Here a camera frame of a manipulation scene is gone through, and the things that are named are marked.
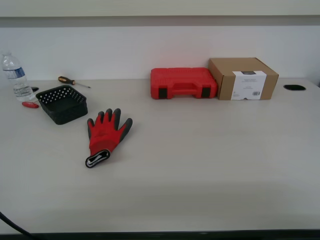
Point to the red glove with grey fingertips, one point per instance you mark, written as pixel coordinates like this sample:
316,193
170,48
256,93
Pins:
103,131

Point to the black perforated plastic basket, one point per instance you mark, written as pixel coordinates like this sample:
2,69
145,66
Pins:
62,110

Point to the red plastic tool case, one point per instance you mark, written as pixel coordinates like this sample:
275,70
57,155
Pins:
182,80

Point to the brown cardboard box white label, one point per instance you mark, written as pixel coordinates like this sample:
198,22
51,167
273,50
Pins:
225,82

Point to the orange and black screwdriver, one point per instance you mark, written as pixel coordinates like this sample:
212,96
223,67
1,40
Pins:
65,80

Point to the small red flat tool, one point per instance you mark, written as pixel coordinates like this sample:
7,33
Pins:
30,104

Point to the clear plastic water bottle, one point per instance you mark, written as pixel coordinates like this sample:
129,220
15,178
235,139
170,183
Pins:
18,80

